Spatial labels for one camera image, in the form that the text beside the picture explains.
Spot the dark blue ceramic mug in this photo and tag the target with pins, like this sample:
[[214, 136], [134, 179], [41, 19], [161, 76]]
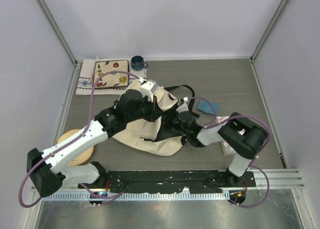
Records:
[[138, 63]]

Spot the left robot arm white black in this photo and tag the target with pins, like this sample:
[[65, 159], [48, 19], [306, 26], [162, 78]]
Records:
[[45, 168]]

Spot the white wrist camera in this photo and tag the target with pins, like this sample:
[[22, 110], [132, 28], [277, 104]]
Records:
[[183, 105], [148, 88]]

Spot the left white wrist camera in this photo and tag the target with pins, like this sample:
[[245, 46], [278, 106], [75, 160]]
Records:
[[148, 88]]

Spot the cream canvas backpack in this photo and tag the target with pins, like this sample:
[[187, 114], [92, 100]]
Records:
[[152, 136]]

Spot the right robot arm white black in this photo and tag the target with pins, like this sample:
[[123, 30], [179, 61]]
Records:
[[247, 135]]

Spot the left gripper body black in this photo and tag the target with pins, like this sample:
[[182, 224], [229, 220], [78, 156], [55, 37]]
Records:
[[147, 111]]

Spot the floral square ceramic plate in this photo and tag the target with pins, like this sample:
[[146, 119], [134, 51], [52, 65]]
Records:
[[116, 79]]

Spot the round wooden bird coaster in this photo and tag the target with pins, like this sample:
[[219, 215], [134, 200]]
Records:
[[83, 157]]

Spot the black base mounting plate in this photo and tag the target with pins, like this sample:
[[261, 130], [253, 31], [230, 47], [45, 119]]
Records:
[[171, 181]]

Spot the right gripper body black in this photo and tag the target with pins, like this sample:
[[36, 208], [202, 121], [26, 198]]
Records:
[[173, 120]]

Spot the slotted grey cable duct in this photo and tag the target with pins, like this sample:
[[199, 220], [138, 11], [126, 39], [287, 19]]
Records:
[[185, 195]]

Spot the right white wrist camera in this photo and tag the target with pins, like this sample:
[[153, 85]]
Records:
[[183, 105]]

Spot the floral pastel notebook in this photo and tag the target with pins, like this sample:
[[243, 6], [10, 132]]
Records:
[[226, 148]]

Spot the white patterned placemat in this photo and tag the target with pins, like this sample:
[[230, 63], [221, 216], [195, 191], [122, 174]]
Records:
[[86, 78]]

